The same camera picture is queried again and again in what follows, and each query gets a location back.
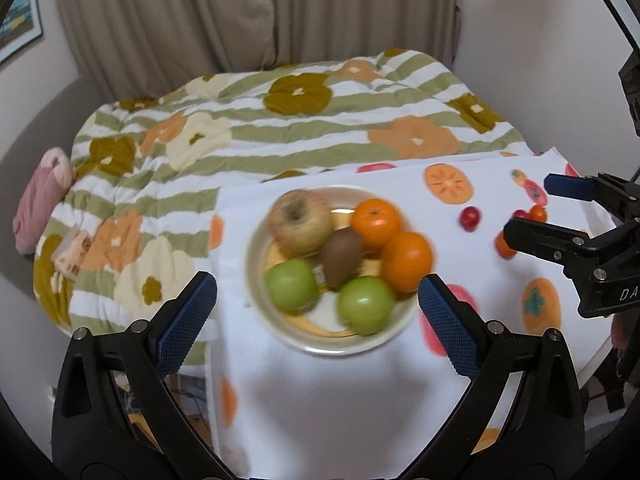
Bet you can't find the wall poster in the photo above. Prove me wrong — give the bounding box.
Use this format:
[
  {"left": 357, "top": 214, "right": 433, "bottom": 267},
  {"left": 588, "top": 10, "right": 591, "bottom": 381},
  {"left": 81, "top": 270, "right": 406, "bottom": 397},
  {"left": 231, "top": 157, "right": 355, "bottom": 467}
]
[{"left": 0, "top": 0, "right": 43, "bottom": 63}]

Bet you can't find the green apple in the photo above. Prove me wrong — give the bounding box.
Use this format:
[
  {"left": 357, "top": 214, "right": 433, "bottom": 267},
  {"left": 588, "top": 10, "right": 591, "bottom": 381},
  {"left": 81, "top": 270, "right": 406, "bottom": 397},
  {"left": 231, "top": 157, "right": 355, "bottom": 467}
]
[
  {"left": 337, "top": 276, "right": 397, "bottom": 336},
  {"left": 265, "top": 258, "right": 321, "bottom": 312}
]

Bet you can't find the white fruit print cloth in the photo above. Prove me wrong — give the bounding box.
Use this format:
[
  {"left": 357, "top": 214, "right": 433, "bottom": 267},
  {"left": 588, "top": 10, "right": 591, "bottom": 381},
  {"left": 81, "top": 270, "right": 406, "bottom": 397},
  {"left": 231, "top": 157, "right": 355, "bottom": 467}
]
[{"left": 207, "top": 147, "right": 621, "bottom": 480}]

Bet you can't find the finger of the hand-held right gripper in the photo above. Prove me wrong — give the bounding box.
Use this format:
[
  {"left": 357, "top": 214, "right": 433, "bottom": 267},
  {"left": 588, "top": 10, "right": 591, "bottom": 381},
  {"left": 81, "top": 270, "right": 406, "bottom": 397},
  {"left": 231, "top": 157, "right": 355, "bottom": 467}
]
[
  {"left": 544, "top": 172, "right": 640, "bottom": 221},
  {"left": 503, "top": 217, "right": 592, "bottom": 265}
]

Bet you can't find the beige curtain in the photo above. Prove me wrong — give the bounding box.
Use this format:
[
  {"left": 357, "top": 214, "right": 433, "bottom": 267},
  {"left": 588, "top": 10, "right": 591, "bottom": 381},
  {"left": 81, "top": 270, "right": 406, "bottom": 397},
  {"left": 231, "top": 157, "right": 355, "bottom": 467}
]
[{"left": 52, "top": 0, "right": 461, "bottom": 103}]

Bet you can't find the black clamp mount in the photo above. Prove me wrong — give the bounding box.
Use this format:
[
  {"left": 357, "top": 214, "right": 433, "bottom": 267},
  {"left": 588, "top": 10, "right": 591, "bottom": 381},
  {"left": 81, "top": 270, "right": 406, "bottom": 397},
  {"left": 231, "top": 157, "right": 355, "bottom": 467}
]
[{"left": 618, "top": 47, "right": 640, "bottom": 136}]

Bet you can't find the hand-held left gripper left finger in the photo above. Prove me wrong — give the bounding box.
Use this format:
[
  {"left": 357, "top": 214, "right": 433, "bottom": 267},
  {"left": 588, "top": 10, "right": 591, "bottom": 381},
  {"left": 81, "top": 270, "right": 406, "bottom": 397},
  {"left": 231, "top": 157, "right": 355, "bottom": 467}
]
[{"left": 51, "top": 270, "right": 218, "bottom": 480}]

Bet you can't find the yellowish brown apple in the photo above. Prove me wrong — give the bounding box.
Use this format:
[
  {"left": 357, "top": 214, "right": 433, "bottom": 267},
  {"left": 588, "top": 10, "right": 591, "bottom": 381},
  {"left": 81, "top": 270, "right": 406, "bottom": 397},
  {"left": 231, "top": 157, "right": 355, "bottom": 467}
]
[{"left": 270, "top": 190, "right": 335, "bottom": 256}]

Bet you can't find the large orange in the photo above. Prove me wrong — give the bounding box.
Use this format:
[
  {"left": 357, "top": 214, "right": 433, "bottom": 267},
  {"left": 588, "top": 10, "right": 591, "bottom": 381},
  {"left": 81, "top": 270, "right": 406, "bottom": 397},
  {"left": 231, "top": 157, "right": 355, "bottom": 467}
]
[
  {"left": 381, "top": 231, "right": 433, "bottom": 293},
  {"left": 350, "top": 199, "right": 403, "bottom": 253}
]

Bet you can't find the brown kiwi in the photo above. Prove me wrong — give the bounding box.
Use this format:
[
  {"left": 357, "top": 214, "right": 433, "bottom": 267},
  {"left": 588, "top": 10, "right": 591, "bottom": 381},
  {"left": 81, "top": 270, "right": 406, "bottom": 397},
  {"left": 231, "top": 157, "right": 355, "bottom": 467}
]
[{"left": 320, "top": 227, "right": 365, "bottom": 291}]

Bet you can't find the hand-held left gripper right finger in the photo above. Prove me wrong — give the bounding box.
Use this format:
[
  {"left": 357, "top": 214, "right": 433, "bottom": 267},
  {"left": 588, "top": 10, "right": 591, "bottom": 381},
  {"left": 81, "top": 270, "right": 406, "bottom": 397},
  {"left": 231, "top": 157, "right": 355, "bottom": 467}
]
[{"left": 417, "top": 274, "right": 586, "bottom": 480}]

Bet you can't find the yellow duck print plate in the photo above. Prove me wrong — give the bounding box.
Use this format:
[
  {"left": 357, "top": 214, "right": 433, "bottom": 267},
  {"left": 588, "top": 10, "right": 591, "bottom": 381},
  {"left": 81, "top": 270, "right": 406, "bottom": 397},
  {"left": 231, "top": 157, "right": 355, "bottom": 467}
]
[{"left": 245, "top": 185, "right": 418, "bottom": 356}]

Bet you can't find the green striped floral blanket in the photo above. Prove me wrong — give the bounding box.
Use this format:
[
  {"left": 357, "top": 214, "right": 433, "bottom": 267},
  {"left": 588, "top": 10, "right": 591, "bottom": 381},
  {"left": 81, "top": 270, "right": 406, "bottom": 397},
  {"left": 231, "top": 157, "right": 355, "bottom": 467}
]
[{"left": 32, "top": 49, "right": 533, "bottom": 361}]

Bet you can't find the small snack packet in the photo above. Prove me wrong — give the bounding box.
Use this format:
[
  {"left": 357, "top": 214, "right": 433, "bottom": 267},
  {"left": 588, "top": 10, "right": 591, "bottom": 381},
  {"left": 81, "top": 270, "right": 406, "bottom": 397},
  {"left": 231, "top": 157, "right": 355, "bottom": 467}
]
[{"left": 52, "top": 227, "right": 93, "bottom": 281}]

